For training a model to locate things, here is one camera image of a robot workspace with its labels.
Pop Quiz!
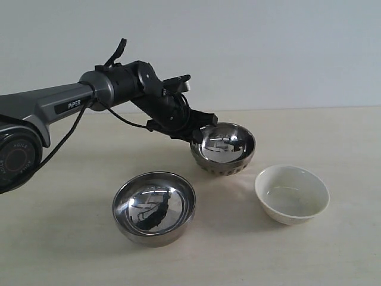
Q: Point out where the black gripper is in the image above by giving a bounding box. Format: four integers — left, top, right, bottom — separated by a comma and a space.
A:
132, 89, 218, 143

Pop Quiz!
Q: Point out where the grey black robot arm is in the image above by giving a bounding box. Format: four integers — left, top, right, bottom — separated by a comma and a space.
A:
1, 60, 218, 193

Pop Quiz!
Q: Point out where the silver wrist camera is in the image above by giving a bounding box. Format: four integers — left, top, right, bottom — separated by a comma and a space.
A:
163, 74, 191, 93

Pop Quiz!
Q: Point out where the patterned stainless steel bowl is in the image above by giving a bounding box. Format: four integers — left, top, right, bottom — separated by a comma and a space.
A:
190, 122, 257, 176

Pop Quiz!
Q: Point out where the cream ceramic bowl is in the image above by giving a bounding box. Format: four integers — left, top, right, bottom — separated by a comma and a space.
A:
254, 164, 331, 226

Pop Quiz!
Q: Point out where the plain stainless steel bowl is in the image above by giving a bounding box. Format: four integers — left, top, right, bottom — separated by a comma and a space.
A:
111, 171, 196, 248

